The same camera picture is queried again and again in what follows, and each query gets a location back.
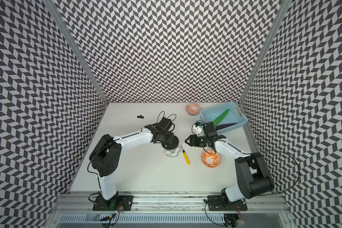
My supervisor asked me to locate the white twin bell alarm clock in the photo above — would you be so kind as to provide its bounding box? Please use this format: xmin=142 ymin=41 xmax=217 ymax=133
xmin=162 ymin=136 xmax=181 ymax=158

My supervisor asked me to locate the yellow handled screwdriver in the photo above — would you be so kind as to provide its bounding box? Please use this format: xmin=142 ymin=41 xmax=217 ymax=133
xmin=180 ymin=145 xmax=191 ymax=165

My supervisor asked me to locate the green cucumber toy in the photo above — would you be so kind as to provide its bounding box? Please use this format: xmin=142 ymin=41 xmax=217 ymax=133
xmin=213 ymin=109 xmax=230 ymax=126

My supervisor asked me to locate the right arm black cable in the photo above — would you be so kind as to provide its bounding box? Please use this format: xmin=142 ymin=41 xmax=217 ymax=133
xmin=270 ymin=150 xmax=300 ymax=194

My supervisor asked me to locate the aluminium front rail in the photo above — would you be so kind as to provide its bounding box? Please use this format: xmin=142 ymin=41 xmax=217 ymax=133
xmin=50 ymin=192 xmax=290 ymax=214

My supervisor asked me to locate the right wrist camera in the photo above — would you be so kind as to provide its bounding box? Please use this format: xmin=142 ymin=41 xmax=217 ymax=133
xmin=192 ymin=121 xmax=217 ymax=137

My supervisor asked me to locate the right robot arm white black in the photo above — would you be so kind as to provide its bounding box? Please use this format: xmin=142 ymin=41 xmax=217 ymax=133
xmin=185 ymin=133 xmax=274 ymax=202

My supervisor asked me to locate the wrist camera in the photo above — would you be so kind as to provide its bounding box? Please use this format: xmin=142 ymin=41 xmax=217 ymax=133
xmin=192 ymin=121 xmax=217 ymax=137
xmin=158 ymin=117 xmax=173 ymax=132

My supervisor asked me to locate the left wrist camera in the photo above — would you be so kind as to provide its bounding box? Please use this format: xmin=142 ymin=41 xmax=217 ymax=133
xmin=158 ymin=117 xmax=173 ymax=132

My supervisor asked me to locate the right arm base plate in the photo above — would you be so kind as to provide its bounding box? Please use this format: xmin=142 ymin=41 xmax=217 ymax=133
xmin=207 ymin=195 xmax=248 ymax=212

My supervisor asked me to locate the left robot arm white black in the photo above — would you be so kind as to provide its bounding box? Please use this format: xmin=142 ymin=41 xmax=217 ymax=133
xmin=89 ymin=123 xmax=179 ymax=201

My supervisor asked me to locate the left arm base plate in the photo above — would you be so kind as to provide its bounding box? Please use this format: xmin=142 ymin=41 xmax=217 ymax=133
xmin=93 ymin=195 xmax=134 ymax=212

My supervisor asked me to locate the orange patterned bowl upright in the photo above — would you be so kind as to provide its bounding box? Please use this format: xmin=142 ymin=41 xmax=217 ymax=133
xmin=201 ymin=150 xmax=221 ymax=168

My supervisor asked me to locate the light blue plastic basket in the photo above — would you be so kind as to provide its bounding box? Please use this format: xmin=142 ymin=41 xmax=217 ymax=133
xmin=199 ymin=102 xmax=248 ymax=135

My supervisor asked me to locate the dark purple eggplant toy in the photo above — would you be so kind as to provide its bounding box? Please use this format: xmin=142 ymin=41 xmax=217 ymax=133
xmin=216 ymin=123 xmax=236 ymax=130

